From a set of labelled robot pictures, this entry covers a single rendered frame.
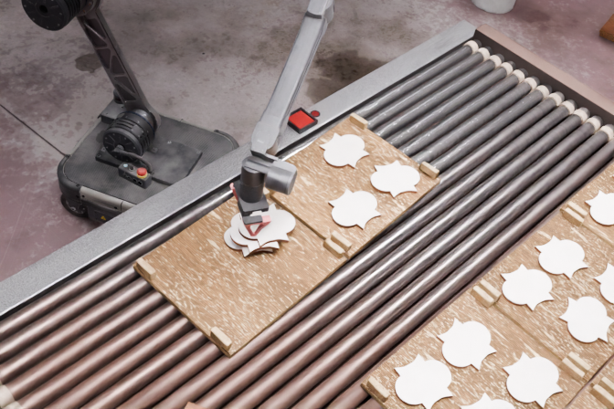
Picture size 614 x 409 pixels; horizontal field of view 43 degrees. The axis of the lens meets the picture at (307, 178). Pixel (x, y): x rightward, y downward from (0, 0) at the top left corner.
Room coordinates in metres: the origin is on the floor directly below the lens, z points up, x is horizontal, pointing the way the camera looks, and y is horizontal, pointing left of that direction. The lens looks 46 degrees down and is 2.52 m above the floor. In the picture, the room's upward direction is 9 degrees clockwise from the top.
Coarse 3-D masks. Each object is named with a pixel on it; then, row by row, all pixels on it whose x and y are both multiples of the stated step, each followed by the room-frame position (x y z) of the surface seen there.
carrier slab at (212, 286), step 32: (224, 224) 1.31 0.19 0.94; (160, 256) 1.17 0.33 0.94; (192, 256) 1.19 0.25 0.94; (224, 256) 1.20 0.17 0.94; (256, 256) 1.22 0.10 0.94; (288, 256) 1.24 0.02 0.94; (320, 256) 1.25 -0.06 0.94; (160, 288) 1.08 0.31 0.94; (192, 288) 1.09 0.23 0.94; (224, 288) 1.10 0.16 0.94; (256, 288) 1.12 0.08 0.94; (288, 288) 1.13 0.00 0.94; (192, 320) 1.00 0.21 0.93; (224, 320) 1.02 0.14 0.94; (256, 320) 1.03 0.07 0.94; (224, 352) 0.94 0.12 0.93
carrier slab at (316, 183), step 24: (312, 144) 1.65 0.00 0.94; (384, 144) 1.70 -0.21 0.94; (312, 168) 1.56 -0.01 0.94; (336, 168) 1.57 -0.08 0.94; (360, 168) 1.59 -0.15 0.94; (312, 192) 1.47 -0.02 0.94; (336, 192) 1.48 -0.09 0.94; (312, 216) 1.38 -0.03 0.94; (384, 216) 1.42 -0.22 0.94; (360, 240) 1.32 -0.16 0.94
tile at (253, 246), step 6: (240, 216) 1.30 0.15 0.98; (234, 228) 1.26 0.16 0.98; (234, 234) 1.24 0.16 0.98; (234, 240) 1.22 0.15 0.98; (240, 240) 1.23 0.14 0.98; (246, 240) 1.23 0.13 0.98; (246, 246) 1.22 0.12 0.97; (252, 246) 1.21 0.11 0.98; (258, 246) 1.21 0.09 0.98; (264, 246) 1.22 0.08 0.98; (270, 246) 1.22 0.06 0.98; (276, 246) 1.22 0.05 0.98; (252, 252) 1.20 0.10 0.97
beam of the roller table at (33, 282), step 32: (448, 32) 2.35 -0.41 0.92; (416, 64) 2.14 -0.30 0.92; (352, 96) 1.92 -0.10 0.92; (288, 128) 1.73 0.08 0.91; (320, 128) 1.76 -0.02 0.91; (224, 160) 1.56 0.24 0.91; (160, 192) 1.40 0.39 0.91; (192, 192) 1.42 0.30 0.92; (128, 224) 1.27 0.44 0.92; (160, 224) 1.30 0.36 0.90; (64, 256) 1.14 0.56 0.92; (96, 256) 1.16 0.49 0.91; (0, 288) 1.02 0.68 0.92; (32, 288) 1.03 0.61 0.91; (0, 320) 0.94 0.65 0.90
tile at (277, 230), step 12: (276, 216) 1.31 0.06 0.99; (288, 216) 1.32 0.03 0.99; (240, 228) 1.25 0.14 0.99; (252, 228) 1.26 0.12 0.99; (264, 228) 1.27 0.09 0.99; (276, 228) 1.27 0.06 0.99; (288, 228) 1.28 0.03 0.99; (252, 240) 1.23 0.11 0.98; (264, 240) 1.23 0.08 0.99; (276, 240) 1.24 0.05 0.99; (288, 240) 1.24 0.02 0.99
